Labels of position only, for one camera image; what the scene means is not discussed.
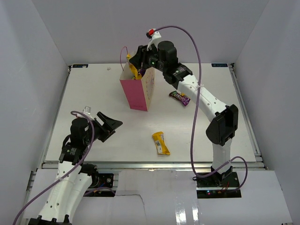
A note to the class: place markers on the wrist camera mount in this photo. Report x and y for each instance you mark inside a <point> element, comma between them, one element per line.
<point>154,38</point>
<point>85,113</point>

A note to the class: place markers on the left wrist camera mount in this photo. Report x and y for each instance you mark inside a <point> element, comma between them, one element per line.
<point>85,113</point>

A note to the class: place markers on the blue label sticker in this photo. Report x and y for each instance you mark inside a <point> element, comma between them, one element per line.
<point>80,65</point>
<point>219,65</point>

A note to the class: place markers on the pink paper gift bag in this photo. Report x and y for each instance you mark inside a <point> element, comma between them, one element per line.
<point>138,92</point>

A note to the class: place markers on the aluminium front rail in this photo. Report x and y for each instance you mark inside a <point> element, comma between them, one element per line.
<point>200,167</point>

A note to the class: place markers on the yellow M&M packet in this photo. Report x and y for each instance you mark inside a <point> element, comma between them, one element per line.
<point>135,72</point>

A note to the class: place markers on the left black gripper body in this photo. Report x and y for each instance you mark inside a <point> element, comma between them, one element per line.
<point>87,138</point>

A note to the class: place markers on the blue label sticker right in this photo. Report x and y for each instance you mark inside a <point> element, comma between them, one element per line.
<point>219,65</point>

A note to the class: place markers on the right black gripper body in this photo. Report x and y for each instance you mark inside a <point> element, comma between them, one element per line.
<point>152,58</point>

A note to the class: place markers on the purple candy packet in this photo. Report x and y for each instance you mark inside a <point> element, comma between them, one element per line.
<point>180,97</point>

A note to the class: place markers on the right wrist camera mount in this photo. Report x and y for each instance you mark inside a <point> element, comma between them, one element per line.
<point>154,38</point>

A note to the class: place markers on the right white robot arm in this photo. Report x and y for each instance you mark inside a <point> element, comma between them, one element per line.
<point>223,118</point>

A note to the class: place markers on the blue label sticker left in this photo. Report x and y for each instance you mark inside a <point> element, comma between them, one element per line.
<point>80,65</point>

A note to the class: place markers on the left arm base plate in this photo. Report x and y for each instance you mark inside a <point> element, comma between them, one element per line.
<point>102,180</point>

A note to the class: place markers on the yellow candy packet front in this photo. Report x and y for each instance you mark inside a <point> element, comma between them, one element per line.
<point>159,142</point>

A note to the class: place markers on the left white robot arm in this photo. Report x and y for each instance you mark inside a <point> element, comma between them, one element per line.
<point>73,176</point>

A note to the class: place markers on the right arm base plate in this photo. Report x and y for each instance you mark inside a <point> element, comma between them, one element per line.
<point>230,181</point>

